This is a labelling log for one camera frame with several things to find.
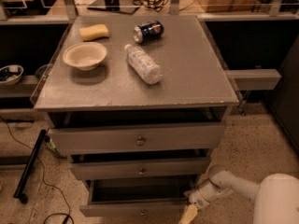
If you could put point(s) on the yellow sponge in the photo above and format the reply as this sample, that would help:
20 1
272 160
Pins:
93 32

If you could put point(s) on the clear plastic water bottle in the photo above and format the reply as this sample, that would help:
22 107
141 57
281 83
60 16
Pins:
148 70

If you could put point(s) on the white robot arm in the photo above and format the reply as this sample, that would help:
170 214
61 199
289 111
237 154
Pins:
275 199

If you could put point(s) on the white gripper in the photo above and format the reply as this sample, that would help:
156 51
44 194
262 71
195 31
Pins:
199 198

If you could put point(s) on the grey top drawer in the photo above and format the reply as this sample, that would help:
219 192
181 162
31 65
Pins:
137 138

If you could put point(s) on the white bowl with items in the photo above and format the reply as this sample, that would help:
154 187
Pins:
11 74

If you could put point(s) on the grey drawer cabinet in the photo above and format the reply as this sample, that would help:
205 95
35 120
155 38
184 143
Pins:
193 89

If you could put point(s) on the grey middle drawer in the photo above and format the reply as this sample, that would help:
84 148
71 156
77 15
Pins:
141 168

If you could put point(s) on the grey drawer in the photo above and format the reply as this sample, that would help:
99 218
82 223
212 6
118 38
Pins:
137 138
141 168
137 196

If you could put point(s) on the blue pepsi can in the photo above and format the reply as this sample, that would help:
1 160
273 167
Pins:
148 31

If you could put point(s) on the black monitor stand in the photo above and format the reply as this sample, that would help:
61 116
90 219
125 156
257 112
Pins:
118 6

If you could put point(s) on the black bar on floor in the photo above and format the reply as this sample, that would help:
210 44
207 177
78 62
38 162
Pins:
19 192

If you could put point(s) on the beige paper bowl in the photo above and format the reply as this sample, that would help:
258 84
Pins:
85 56

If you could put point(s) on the grey bottom drawer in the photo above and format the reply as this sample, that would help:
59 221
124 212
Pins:
137 196

